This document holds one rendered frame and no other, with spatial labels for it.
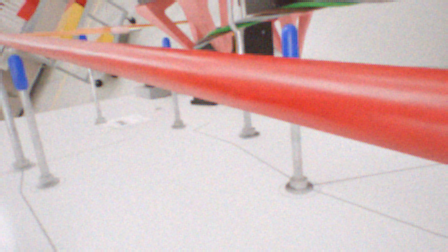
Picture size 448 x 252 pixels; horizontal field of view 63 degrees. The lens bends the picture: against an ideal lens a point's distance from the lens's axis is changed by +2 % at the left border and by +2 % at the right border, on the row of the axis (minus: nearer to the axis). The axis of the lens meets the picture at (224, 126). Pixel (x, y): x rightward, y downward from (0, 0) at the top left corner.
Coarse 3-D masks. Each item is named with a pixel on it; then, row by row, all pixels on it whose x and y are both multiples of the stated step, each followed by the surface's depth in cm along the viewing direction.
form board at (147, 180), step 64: (0, 128) 45; (64, 128) 41; (128, 128) 37; (192, 128) 34; (256, 128) 32; (0, 192) 24; (64, 192) 23; (128, 192) 22; (192, 192) 20; (256, 192) 20; (320, 192) 19; (384, 192) 18
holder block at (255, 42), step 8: (256, 24) 38; (264, 24) 39; (232, 32) 37; (248, 32) 37; (256, 32) 38; (272, 32) 41; (248, 40) 37; (256, 40) 38; (264, 40) 40; (272, 40) 41; (248, 48) 37; (256, 48) 39; (264, 48) 40; (272, 48) 41
